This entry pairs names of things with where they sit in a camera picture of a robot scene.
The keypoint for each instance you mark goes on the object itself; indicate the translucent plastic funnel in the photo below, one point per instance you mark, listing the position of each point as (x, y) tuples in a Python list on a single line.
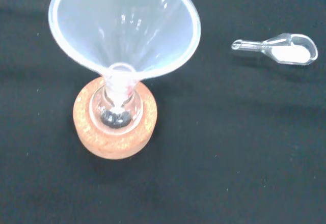
[(84, 30)]

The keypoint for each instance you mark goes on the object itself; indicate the small round-bottom glass flask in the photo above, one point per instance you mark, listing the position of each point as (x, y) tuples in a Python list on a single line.
[(114, 122)]

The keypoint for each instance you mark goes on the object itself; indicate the black cloth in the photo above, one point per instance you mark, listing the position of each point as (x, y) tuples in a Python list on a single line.
[(229, 145)]

